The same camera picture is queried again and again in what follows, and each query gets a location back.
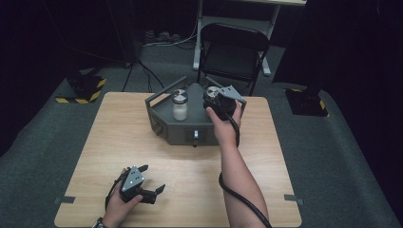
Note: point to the power strip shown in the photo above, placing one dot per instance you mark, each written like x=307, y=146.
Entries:
x=161, y=35

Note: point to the grey tape strip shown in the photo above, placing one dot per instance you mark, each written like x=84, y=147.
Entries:
x=65, y=199
x=293, y=198

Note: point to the black folding chair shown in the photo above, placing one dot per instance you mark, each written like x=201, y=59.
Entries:
x=233, y=60

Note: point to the yellow-black striped stand base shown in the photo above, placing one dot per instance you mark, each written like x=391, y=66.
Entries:
x=84, y=87
x=305, y=101

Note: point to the glass jar with white powder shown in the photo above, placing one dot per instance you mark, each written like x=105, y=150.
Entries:
x=180, y=106

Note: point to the person's left hand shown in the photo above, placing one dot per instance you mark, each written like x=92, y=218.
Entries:
x=117, y=210

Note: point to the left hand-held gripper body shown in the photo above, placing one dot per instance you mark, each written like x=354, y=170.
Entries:
x=132, y=182

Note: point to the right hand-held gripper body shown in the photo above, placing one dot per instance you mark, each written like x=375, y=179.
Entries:
x=226, y=104

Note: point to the person's right hand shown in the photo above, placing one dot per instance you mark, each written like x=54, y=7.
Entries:
x=226, y=131

